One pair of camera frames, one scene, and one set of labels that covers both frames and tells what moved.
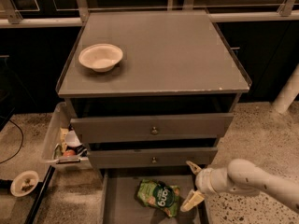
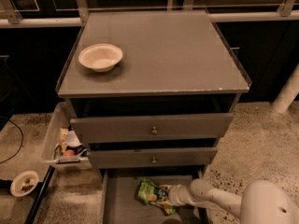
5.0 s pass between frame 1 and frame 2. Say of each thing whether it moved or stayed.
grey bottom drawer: stayed
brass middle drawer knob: stayed
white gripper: moved
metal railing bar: stayed
